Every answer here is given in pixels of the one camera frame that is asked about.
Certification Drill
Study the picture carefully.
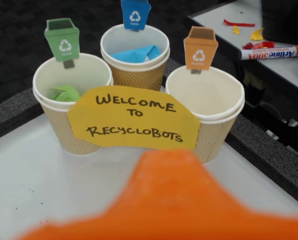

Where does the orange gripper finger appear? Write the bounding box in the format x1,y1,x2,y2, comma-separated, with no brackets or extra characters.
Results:
15,148,298,240

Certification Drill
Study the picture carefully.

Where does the blue paper ball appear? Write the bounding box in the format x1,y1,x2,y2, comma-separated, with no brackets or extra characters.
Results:
110,44,162,63

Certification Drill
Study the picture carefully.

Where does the green paper ball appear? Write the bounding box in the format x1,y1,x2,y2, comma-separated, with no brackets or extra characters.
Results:
50,84,81,103

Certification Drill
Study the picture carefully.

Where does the yellow handwritten welcome sign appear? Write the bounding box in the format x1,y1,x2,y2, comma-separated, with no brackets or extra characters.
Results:
67,85,201,151

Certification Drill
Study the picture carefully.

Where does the paper cup with orange label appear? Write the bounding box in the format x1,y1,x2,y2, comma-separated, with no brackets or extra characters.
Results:
165,65,245,164

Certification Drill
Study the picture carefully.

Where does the paper cup with blue label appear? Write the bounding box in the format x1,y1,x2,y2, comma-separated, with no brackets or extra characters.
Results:
100,23,170,92

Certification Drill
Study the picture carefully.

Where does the paper cup with green label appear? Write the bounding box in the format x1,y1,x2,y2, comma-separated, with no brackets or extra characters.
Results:
33,52,114,155

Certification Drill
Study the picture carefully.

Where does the orange recycling bin label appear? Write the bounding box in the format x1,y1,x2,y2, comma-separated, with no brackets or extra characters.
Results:
183,26,219,75

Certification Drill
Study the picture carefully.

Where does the white Artline whiteboard marker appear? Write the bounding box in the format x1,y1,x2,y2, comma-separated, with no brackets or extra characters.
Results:
238,45,298,61

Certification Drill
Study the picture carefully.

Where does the crumpled red paper scrap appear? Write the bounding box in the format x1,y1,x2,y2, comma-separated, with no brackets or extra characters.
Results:
242,41,275,50

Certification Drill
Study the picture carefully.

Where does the large yellow paper scrap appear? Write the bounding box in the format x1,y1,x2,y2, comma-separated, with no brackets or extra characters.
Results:
249,27,265,41

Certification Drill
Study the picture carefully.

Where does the blue recycling bin label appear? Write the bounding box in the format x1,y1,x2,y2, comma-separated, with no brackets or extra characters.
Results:
120,0,152,32

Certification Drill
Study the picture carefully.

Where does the white side table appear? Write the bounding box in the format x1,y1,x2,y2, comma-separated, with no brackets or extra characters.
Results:
187,0,298,101

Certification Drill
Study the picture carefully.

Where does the green recycling bin label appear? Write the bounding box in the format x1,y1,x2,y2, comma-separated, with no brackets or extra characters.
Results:
44,17,80,70

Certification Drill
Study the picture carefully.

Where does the black bulky object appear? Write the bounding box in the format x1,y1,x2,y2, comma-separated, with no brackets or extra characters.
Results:
260,0,298,46

